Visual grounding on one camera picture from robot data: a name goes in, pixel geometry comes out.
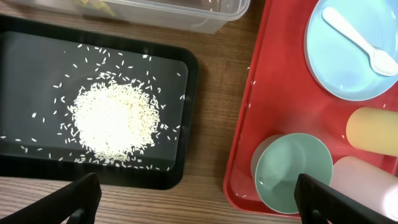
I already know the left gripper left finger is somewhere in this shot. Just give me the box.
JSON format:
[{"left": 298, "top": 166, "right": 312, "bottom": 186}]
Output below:
[{"left": 1, "top": 173, "right": 102, "bottom": 224}]

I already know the black plastic tray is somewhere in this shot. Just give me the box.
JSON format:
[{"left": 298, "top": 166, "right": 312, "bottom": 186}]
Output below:
[{"left": 1, "top": 16, "right": 198, "bottom": 190}]

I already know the light blue plate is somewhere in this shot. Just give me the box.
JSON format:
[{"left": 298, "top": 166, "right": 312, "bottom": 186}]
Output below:
[{"left": 304, "top": 0, "right": 397, "bottom": 101}]

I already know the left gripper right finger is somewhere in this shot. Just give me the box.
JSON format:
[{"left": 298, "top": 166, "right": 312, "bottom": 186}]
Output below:
[{"left": 294, "top": 174, "right": 395, "bottom": 224}]

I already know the pink plastic cup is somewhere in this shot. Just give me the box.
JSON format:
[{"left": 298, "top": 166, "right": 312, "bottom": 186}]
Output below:
[{"left": 330, "top": 156, "right": 397, "bottom": 221}]

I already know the green bowl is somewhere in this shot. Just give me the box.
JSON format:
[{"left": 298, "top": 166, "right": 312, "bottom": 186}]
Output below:
[{"left": 251, "top": 133, "right": 333, "bottom": 215}]

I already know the clear plastic bin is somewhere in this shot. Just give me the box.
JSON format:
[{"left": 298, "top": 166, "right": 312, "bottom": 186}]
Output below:
[{"left": 9, "top": 0, "right": 250, "bottom": 34}]

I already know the white rice pile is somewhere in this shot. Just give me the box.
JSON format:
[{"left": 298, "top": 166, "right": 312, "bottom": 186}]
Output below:
[{"left": 0, "top": 43, "right": 186, "bottom": 172}]

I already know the yellow plastic cup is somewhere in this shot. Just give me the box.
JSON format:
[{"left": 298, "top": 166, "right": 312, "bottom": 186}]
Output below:
[{"left": 346, "top": 107, "right": 397, "bottom": 157}]

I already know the yellow snack wrapper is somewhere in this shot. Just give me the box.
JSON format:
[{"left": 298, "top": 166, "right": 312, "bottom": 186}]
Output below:
[{"left": 73, "top": 0, "right": 116, "bottom": 16}]

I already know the red serving tray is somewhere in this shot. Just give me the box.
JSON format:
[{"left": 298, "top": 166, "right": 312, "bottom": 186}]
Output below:
[{"left": 223, "top": 0, "right": 397, "bottom": 216}]

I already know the white plastic spoon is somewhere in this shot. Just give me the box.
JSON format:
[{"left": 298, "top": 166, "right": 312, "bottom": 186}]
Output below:
[{"left": 322, "top": 7, "right": 397, "bottom": 77}]

